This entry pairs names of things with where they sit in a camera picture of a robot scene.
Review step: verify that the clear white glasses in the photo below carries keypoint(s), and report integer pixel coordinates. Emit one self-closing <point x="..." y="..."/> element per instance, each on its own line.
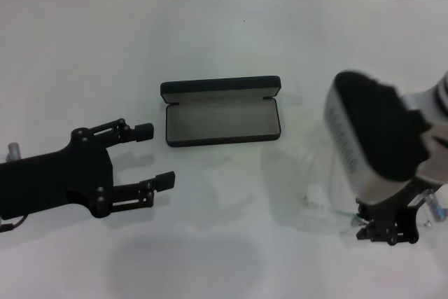
<point x="344" y="213"/>

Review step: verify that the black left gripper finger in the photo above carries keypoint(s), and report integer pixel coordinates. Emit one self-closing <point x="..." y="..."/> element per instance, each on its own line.
<point x="164" y="180"/>
<point x="143" y="131"/>

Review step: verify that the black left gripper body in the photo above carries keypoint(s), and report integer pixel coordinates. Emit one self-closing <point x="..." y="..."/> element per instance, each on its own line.
<point x="56" y="180"/>

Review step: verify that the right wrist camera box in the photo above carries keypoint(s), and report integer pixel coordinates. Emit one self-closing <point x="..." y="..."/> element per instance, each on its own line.
<point x="381" y="127"/>

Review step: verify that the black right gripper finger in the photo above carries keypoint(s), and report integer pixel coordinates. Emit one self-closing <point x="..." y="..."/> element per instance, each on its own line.
<point x="369" y="233"/>
<point x="402" y="236"/>

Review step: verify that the silver left connector plug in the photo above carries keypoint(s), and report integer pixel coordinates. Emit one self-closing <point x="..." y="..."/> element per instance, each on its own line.
<point x="14" y="152"/>

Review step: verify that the black glasses case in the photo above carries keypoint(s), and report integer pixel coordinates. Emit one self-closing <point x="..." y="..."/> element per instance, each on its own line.
<point x="217" y="120"/>

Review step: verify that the translucent bluish right fitting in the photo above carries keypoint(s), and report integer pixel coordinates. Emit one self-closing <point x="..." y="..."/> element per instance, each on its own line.
<point x="435" y="208"/>

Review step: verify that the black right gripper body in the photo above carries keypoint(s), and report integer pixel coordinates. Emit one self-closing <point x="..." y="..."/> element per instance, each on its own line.
<point x="395" y="208"/>

